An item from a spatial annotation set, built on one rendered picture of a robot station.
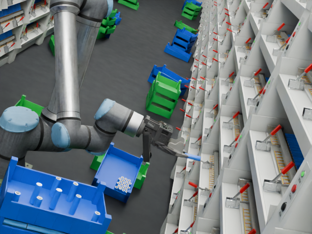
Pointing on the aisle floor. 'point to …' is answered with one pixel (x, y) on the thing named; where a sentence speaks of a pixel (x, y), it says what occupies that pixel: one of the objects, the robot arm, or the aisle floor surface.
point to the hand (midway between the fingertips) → (184, 155)
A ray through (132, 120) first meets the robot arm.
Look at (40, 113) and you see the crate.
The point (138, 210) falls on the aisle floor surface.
